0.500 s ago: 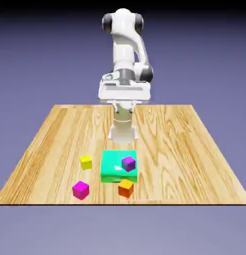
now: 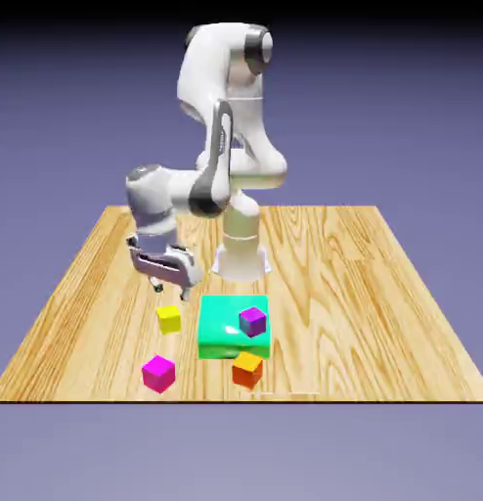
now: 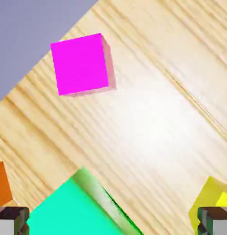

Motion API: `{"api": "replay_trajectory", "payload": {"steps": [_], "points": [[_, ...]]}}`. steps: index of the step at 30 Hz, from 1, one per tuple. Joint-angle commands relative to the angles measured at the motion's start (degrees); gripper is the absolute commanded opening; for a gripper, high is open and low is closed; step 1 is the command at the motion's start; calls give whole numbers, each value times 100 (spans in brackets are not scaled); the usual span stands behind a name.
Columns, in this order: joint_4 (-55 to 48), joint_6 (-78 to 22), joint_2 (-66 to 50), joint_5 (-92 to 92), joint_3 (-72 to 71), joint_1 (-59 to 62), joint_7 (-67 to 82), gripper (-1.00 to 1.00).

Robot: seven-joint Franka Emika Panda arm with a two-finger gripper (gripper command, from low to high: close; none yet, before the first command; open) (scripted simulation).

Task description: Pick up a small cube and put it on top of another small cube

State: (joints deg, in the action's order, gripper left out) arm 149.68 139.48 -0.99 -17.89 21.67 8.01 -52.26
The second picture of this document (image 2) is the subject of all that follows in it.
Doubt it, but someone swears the small yellow cube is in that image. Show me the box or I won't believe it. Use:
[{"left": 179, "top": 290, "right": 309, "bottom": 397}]
[{"left": 155, "top": 304, "right": 183, "bottom": 336}]

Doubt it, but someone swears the small purple cube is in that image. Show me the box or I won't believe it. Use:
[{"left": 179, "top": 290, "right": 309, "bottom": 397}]
[{"left": 238, "top": 305, "right": 268, "bottom": 339}]

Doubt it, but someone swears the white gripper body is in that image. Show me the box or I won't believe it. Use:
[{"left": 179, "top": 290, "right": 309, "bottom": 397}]
[{"left": 125, "top": 235, "right": 204, "bottom": 292}]

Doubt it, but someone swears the small magenta cube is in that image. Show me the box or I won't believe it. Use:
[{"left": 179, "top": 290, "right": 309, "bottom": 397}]
[{"left": 141, "top": 354, "right": 177, "bottom": 394}]

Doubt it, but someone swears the large green box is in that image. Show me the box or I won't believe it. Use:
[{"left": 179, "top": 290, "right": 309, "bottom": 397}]
[{"left": 198, "top": 295, "right": 271, "bottom": 360}]

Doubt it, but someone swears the small orange cube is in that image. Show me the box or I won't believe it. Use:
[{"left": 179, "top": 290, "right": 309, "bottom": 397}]
[{"left": 231, "top": 350, "right": 264, "bottom": 390}]

